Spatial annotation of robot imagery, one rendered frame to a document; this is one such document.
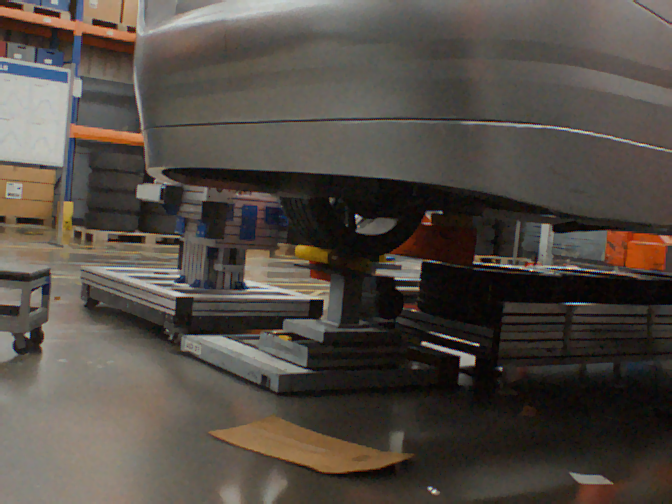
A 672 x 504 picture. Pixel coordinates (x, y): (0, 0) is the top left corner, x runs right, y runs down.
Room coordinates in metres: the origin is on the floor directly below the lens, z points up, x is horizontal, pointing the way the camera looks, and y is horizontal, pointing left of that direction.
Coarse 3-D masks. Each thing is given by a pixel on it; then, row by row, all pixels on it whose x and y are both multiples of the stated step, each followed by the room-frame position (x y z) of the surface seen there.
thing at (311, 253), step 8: (296, 248) 3.74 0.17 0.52; (304, 248) 3.70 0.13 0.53; (312, 248) 3.65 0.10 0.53; (320, 248) 3.63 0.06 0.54; (296, 256) 3.75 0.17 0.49; (304, 256) 3.69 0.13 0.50; (312, 256) 3.63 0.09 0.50; (320, 256) 3.59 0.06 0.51; (328, 256) 3.55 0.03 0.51; (336, 256) 3.54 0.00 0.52
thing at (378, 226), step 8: (416, 192) 3.72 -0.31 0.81; (328, 200) 3.46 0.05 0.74; (336, 200) 3.71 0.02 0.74; (328, 208) 3.46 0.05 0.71; (336, 216) 3.48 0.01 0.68; (352, 216) 3.77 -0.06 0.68; (400, 216) 3.71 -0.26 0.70; (408, 216) 3.70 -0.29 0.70; (344, 224) 3.51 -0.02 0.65; (352, 224) 3.78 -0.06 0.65; (360, 224) 3.83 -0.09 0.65; (368, 224) 3.80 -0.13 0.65; (376, 224) 3.76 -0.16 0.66; (384, 224) 3.73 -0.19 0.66; (392, 224) 3.69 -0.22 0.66; (400, 224) 3.68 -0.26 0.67; (352, 232) 3.53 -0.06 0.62; (360, 232) 3.70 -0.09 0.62; (368, 232) 3.68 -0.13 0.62; (376, 232) 3.66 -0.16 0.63; (384, 232) 3.63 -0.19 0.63; (392, 232) 3.65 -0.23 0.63
